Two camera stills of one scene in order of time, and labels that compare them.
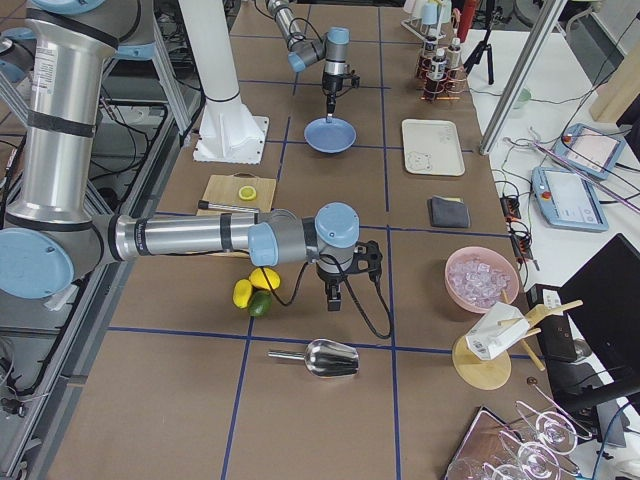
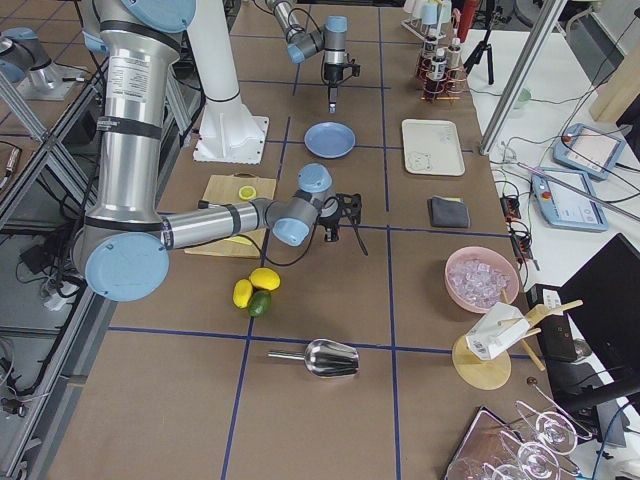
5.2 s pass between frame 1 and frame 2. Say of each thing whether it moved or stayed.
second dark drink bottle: stayed
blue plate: moved
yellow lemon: stayed
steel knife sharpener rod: stayed
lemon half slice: stayed
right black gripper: moved
